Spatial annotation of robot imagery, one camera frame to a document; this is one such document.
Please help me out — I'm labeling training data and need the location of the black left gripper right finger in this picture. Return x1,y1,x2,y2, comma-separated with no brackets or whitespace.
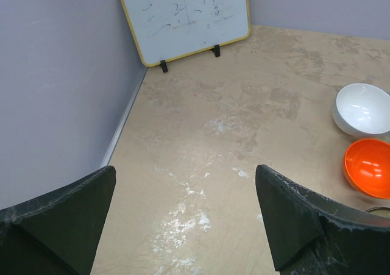
255,165,389,274

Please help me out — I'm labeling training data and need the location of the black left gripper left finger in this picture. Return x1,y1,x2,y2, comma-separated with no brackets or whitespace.
1,166,116,274

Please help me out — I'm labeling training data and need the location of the brown glazed bowl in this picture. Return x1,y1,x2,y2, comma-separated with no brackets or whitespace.
366,207,390,216

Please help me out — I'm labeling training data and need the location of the orange bowl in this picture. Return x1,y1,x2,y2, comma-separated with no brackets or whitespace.
342,138,389,199

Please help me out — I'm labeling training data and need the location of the white bowl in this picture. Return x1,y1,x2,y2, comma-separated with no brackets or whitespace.
331,83,389,138

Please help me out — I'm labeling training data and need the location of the yellow framed whiteboard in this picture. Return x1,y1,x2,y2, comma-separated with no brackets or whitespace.
120,0,250,71

